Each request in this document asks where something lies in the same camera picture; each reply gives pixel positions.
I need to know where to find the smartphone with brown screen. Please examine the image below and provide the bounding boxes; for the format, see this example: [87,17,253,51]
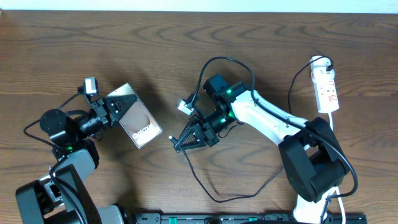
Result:
[107,83,163,149]

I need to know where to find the black usb charging cable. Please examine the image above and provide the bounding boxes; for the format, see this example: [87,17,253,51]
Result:
[168,55,335,203]

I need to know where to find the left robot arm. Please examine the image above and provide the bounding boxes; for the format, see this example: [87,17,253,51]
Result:
[16,94,137,223]

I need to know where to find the white power strip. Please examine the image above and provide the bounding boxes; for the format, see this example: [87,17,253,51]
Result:
[311,67,340,114]

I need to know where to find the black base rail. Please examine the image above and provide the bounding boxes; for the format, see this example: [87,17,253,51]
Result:
[105,203,368,224]

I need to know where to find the white usb wall charger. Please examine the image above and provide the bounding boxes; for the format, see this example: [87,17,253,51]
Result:
[310,55,334,72]

